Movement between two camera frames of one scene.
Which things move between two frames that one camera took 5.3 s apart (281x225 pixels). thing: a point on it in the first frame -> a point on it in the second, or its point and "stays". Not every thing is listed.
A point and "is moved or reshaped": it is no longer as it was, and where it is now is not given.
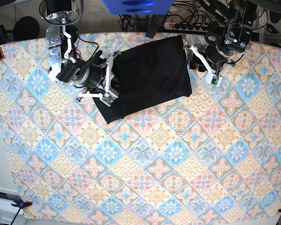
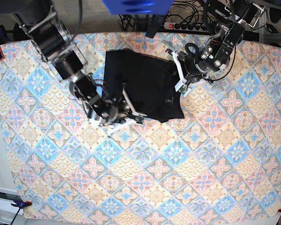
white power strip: (187, 26) stays
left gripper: (89, 72) -> (110, 111)
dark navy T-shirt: (146, 77) is moved or reshaped
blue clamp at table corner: (20, 204) stays
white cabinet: (3, 189) stays
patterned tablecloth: (222, 154) stays
